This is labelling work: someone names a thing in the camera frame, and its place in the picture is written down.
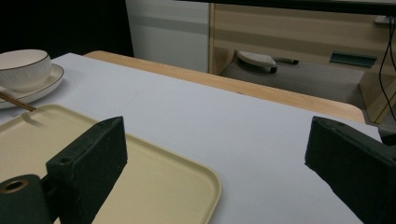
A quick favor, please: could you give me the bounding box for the white plate with gold rim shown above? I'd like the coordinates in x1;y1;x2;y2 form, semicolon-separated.
0;63;65;110

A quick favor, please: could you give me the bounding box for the white foot pedal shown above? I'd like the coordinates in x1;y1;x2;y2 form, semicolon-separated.
236;50;278;75

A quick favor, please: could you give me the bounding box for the green flat box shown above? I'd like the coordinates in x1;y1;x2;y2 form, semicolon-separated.
329;51;378;68

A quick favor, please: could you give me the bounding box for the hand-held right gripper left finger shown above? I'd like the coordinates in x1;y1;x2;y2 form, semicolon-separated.
45;116;129;224

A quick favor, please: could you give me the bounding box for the white table mat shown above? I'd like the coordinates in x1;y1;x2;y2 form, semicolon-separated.
0;52;382;224

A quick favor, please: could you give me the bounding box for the wooden table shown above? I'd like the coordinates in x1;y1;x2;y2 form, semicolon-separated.
83;50;366;124

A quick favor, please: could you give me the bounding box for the beige plastic tray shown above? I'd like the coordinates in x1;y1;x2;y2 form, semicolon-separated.
0;104;222;224

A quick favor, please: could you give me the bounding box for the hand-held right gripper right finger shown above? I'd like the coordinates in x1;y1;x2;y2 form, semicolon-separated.
304;116;396;224

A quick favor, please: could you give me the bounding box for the wooden chopstick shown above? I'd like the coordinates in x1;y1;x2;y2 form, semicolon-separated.
0;91;37;113

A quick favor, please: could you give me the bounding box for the wooden cabinet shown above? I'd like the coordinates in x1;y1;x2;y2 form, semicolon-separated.
207;3;396;125

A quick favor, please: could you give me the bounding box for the white bowl with gold rim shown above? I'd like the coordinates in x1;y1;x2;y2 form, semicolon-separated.
0;49;52;93

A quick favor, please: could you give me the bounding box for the black cable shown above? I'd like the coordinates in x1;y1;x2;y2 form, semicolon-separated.
378;15;396;123

